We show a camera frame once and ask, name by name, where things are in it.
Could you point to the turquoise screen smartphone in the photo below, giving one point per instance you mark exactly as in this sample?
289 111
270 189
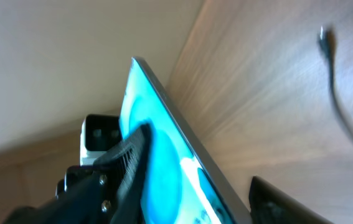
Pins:
182 184

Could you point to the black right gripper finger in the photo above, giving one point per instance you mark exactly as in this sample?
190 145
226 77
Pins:
270 205

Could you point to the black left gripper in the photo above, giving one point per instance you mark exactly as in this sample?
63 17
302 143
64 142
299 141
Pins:
82 203

